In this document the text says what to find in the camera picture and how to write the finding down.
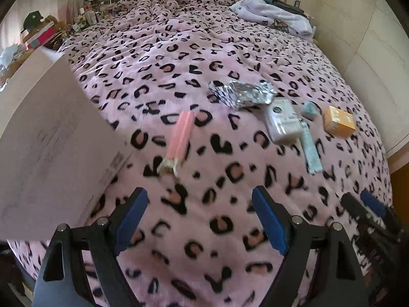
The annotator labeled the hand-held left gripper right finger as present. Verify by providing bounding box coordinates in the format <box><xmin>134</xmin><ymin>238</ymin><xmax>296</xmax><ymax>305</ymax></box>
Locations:
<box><xmin>252</xmin><ymin>185</ymin><xmax>371</xmax><ymax>307</ymax></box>

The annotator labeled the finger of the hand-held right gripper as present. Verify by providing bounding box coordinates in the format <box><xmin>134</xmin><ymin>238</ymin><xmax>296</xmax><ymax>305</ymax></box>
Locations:
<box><xmin>360</xmin><ymin>190</ymin><xmax>398</xmax><ymax>231</ymax></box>
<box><xmin>340</xmin><ymin>193</ymin><xmax>377</xmax><ymax>235</ymax></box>

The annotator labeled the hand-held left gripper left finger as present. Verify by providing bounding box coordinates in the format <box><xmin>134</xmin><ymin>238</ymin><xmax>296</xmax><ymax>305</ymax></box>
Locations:
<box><xmin>31</xmin><ymin>187</ymin><xmax>149</xmax><ymax>307</ymax></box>

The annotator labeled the pale teal tube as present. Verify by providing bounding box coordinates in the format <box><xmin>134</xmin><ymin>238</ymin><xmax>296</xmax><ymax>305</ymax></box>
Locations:
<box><xmin>299</xmin><ymin>118</ymin><xmax>323</xmax><ymax>176</ymax></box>

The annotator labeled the small orange box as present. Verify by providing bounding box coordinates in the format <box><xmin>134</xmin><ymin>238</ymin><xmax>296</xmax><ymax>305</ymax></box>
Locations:
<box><xmin>322</xmin><ymin>106</ymin><xmax>356</xmax><ymax>139</ymax></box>

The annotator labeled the small white box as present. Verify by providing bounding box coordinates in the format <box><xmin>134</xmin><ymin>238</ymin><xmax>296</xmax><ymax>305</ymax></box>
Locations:
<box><xmin>264</xmin><ymin>97</ymin><xmax>304</xmax><ymax>144</ymax></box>

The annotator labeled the pink stick packet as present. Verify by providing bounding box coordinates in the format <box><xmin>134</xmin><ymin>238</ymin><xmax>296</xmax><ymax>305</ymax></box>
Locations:
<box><xmin>158</xmin><ymin>111</ymin><xmax>194</xmax><ymax>177</ymax></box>

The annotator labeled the white cardboard box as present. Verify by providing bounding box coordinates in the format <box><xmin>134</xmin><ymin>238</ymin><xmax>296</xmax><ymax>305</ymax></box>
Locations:
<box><xmin>0</xmin><ymin>46</ymin><xmax>135</xmax><ymax>240</ymax></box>

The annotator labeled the small teal packet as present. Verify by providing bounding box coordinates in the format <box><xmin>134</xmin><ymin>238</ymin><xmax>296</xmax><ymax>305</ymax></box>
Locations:
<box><xmin>301</xmin><ymin>101</ymin><xmax>320</xmax><ymax>120</ymax></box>

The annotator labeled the silver foil wrapper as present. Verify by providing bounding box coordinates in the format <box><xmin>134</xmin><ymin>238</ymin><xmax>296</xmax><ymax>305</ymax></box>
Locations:
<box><xmin>208</xmin><ymin>80</ymin><xmax>278</xmax><ymax>108</ymax></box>

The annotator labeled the pink leopard print blanket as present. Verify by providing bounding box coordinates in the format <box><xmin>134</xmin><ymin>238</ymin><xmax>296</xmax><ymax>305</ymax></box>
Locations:
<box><xmin>6</xmin><ymin>0</ymin><xmax>393</xmax><ymax>307</ymax></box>

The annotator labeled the white clothes pile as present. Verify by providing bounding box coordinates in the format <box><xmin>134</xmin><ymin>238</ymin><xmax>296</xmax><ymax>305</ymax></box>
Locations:
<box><xmin>229</xmin><ymin>0</ymin><xmax>315</xmax><ymax>40</ymax></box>

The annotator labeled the light blue cloth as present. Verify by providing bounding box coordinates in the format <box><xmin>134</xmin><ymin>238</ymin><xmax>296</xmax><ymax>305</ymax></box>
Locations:
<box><xmin>0</xmin><ymin>45</ymin><xmax>24</xmax><ymax>68</ymax></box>

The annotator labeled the pink and white box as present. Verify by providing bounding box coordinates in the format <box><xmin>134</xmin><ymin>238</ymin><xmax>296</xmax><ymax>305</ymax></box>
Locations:
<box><xmin>21</xmin><ymin>26</ymin><xmax>56</xmax><ymax>47</ymax></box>

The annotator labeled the brown plush toy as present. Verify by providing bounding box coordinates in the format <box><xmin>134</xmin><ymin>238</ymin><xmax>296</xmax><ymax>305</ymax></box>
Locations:
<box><xmin>41</xmin><ymin>15</ymin><xmax>64</xmax><ymax>34</ymax></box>

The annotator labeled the cluster of cosmetic bottles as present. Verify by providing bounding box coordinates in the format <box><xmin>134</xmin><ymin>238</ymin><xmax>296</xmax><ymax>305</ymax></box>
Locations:
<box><xmin>72</xmin><ymin>0</ymin><xmax>128</xmax><ymax>34</ymax></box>

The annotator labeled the dark folded clothing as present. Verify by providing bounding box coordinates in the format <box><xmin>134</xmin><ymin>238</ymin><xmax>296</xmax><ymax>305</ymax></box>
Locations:
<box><xmin>259</xmin><ymin>0</ymin><xmax>305</xmax><ymax>15</ymax></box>

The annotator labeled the dark green cap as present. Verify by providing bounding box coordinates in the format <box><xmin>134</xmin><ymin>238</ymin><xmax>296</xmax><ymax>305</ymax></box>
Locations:
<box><xmin>22</xmin><ymin>11</ymin><xmax>45</xmax><ymax>31</ymax></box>

